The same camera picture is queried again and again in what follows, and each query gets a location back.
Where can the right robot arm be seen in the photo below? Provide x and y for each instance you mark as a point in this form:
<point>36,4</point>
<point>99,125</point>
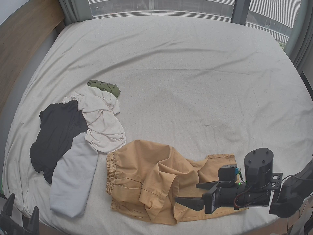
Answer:
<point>259,165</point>

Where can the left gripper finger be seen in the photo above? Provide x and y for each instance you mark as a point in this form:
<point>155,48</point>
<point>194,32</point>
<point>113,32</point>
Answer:
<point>9,206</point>
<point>33,223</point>

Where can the green garment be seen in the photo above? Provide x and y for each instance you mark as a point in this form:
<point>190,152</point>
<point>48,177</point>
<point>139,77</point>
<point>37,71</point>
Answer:
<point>107,87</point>

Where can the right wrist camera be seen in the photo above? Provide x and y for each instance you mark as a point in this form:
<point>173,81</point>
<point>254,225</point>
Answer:
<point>227,174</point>

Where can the bed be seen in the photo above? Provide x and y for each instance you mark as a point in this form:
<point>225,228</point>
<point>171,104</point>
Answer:
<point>171,82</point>

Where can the cream garment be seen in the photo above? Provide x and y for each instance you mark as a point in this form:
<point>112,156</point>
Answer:
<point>102,121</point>

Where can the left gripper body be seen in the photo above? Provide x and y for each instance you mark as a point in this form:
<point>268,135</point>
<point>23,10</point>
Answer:
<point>9,225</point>

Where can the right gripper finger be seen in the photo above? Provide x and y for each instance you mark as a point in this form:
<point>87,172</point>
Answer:
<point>194,203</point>
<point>209,185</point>

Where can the black garment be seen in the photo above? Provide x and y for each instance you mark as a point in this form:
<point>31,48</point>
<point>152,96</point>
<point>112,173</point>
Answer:
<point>56,133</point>

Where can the pale grey garment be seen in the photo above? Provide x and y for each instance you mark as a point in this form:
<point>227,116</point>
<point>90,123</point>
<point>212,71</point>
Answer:
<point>73,180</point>

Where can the tan shorts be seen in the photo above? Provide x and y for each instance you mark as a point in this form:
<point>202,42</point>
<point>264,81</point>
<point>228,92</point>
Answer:
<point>137,163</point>

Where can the grey-green curtain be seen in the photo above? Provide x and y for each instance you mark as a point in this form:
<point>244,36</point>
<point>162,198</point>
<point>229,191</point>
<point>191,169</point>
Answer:
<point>71,1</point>
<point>303,33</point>

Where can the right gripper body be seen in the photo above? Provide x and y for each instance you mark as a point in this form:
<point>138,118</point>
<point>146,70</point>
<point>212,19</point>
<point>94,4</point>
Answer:
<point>234,196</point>

